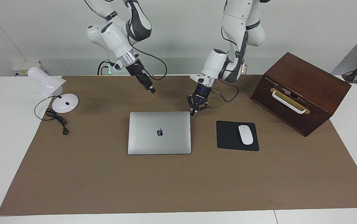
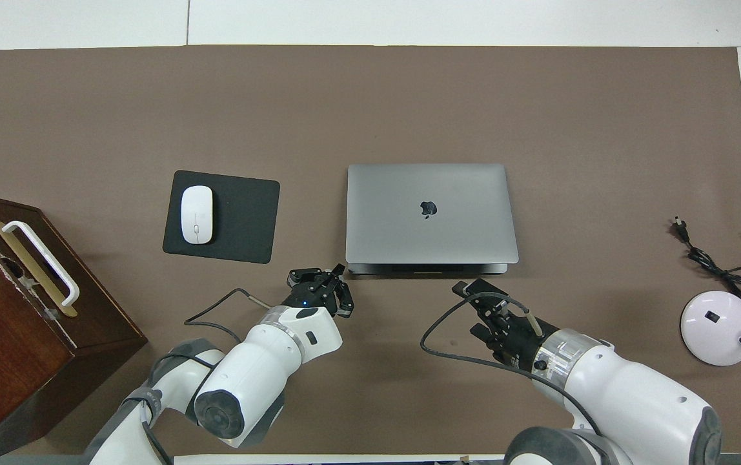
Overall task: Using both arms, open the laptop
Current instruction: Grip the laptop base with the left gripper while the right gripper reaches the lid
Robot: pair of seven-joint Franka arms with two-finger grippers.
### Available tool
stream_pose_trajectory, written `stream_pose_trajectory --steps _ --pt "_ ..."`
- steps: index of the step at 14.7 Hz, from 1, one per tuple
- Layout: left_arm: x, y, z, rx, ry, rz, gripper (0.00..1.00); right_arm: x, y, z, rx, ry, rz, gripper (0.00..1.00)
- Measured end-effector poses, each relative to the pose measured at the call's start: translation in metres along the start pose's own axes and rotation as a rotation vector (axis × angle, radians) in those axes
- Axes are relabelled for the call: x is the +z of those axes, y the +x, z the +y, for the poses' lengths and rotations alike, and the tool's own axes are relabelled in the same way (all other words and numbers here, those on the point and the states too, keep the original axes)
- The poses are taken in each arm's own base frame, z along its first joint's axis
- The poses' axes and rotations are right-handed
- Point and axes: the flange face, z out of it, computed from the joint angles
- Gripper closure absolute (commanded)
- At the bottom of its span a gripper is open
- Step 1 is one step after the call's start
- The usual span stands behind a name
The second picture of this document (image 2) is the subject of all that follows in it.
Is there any black mouse pad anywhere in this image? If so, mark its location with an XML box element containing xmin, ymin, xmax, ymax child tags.
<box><xmin>163</xmin><ymin>170</ymin><xmax>281</xmax><ymax>265</ymax></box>

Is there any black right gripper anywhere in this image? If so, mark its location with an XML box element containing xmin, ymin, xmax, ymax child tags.
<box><xmin>453</xmin><ymin>279</ymin><xmax>549</xmax><ymax>369</ymax></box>

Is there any grey apple laptop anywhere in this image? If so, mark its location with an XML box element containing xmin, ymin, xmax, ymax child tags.
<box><xmin>345</xmin><ymin>163</ymin><xmax>520</xmax><ymax>276</ymax></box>

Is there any black lamp power cable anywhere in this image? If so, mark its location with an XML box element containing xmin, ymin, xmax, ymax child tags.
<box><xmin>673</xmin><ymin>218</ymin><xmax>741</xmax><ymax>354</ymax></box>

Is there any gold handle backing plate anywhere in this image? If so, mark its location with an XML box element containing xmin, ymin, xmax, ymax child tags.
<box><xmin>0</xmin><ymin>220</ymin><xmax>79</xmax><ymax>318</ymax></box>

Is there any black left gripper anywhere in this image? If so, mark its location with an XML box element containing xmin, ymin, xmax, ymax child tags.
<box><xmin>283</xmin><ymin>263</ymin><xmax>354</xmax><ymax>317</ymax></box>

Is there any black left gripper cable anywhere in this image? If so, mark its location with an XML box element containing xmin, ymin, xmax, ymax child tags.
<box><xmin>185</xmin><ymin>288</ymin><xmax>274</xmax><ymax>343</ymax></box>

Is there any white computer mouse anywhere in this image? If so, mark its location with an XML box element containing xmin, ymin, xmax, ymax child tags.
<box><xmin>181</xmin><ymin>185</ymin><xmax>214</xmax><ymax>245</ymax></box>

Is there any dark brown wooden box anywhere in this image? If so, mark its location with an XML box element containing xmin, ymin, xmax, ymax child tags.
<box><xmin>0</xmin><ymin>189</ymin><xmax>148</xmax><ymax>465</ymax></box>

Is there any white box handle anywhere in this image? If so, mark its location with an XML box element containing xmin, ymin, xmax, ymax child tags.
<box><xmin>1</xmin><ymin>221</ymin><xmax>81</xmax><ymax>307</ymax></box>

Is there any white desk lamp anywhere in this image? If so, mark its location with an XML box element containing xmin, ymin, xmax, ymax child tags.
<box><xmin>680</xmin><ymin>229</ymin><xmax>741</xmax><ymax>367</ymax></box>

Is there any large brown table mat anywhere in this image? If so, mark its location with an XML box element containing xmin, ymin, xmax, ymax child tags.
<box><xmin>0</xmin><ymin>45</ymin><xmax>741</xmax><ymax>456</ymax></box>

